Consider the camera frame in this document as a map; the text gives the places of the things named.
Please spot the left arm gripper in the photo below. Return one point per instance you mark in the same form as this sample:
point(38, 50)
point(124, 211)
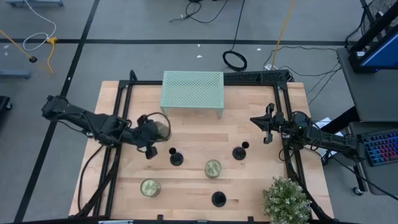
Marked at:
point(148, 132)

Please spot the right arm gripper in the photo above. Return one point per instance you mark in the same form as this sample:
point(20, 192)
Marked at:
point(275, 122)

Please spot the tin can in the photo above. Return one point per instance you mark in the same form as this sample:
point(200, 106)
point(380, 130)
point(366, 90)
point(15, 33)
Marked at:
point(164, 131)
point(150, 188)
point(213, 169)

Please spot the black candlestick holder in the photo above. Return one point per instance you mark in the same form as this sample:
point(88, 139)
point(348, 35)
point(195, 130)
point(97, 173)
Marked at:
point(219, 199)
point(176, 159)
point(239, 153)

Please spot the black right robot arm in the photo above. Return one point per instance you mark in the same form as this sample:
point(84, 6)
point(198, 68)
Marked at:
point(326, 138)

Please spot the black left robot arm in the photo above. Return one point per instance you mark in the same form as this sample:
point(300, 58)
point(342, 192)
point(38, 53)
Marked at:
point(93, 119)

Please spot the black perforated crossbar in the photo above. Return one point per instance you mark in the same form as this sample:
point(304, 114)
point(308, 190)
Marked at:
point(255, 76)

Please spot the mint green mesh shelf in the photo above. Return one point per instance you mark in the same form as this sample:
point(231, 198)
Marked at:
point(192, 88)

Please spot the white power adapter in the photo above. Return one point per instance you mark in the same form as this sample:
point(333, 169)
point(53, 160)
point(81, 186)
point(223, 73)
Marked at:
point(269, 67)

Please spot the white paper sheet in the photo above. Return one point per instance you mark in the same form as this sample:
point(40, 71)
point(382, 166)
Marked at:
point(325, 122)

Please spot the artificial green white plant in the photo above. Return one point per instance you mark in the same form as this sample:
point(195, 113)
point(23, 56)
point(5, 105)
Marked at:
point(286, 202)

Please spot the black caster wheel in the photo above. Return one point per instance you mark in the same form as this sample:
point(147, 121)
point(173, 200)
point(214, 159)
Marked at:
point(358, 191)

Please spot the rainbow backlit keyboard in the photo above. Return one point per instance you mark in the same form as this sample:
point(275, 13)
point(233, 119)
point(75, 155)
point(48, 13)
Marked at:
point(381, 147)

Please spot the grey keyboard desk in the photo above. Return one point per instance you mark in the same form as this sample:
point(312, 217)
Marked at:
point(382, 177)

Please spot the black monitor with blue screen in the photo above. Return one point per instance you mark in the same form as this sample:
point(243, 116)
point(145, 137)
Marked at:
point(382, 53)

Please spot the black floor fan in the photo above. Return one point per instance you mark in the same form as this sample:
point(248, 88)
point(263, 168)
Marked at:
point(371, 15)

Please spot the grey flat floor base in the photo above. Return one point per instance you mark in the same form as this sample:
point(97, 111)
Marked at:
point(14, 74)

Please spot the black wheeled object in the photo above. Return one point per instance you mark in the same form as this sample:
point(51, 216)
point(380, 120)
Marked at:
point(3, 103)

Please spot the yellow pole with black tip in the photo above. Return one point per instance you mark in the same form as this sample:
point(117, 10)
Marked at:
point(15, 45)

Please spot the grey cart base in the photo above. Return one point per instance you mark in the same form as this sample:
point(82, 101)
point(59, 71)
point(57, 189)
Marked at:
point(34, 3)

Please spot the black aluminium table frame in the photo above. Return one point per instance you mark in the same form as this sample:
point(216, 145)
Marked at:
point(124, 93)

